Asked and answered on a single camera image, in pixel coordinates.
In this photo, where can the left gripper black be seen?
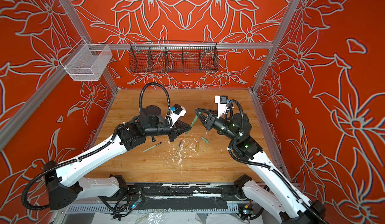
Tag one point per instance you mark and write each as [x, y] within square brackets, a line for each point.
[176, 129]

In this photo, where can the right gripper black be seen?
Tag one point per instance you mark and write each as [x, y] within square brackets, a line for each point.
[211, 121]

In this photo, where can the dark green pen cap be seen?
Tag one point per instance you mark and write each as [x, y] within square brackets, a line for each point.
[194, 120]

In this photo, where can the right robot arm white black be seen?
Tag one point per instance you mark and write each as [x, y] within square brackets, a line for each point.
[281, 199]

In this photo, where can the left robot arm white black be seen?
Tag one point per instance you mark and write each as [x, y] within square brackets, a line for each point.
[65, 181]

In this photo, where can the light green pen cap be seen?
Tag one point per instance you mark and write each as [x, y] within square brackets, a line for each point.
[204, 139]

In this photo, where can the beige pen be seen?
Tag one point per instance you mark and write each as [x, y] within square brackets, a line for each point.
[177, 149]

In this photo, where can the white mesh basket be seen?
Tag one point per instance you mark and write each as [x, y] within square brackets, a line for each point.
[87, 62]

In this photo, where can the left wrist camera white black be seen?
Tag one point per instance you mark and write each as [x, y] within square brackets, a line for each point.
[176, 112]

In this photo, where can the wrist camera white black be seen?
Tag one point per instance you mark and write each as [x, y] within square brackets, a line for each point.
[222, 105]
[176, 112]

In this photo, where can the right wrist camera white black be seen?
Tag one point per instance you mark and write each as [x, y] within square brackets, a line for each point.
[222, 105]

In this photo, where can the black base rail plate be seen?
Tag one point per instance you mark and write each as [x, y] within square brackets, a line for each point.
[179, 196]

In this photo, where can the black wire basket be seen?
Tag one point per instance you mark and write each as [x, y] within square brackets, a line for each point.
[173, 60]

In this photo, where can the aluminium frame bar back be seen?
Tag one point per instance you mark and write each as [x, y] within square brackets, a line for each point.
[219, 46]

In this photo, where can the white slotted cable duct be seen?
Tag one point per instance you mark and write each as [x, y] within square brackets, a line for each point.
[100, 208]

